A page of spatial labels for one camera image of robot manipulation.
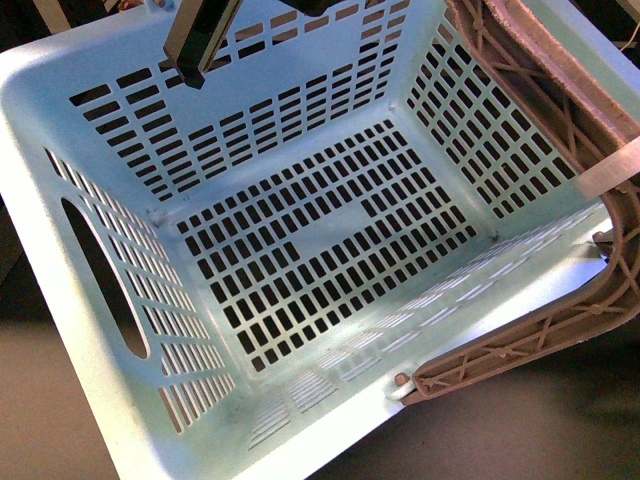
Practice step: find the light blue plastic basket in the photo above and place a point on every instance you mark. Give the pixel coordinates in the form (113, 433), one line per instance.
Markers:
(240, 272)

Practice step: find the brown basket handle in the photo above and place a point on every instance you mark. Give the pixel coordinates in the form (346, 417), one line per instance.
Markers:
(600, 140)

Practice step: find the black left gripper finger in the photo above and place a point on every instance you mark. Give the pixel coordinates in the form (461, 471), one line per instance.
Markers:
(198, 30)

